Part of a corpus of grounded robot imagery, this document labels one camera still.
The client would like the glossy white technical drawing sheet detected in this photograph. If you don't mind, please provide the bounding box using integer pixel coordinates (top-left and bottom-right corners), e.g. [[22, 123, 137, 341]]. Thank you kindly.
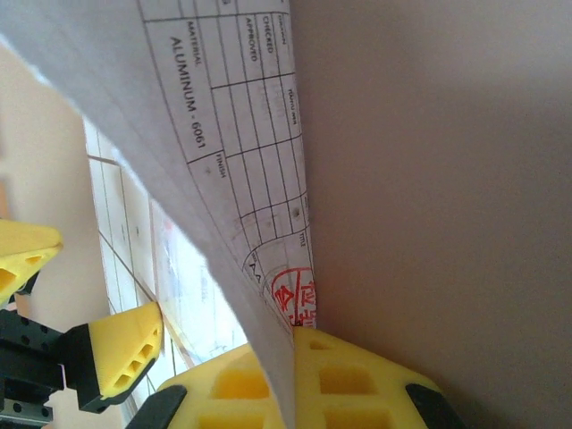
[[148, 195, 257, 364]]

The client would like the brown paper folder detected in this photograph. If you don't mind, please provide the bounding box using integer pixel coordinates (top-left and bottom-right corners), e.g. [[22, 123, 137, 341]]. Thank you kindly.
[[285, 0, 572, 429]]

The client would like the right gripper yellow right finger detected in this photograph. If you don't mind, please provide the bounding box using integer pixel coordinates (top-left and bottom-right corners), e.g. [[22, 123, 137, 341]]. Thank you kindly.
[[291, 327, 468, 429]]

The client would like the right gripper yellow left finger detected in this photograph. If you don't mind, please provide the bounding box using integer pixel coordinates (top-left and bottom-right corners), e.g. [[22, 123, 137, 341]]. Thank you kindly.
[[129, 342, 287, 429]]

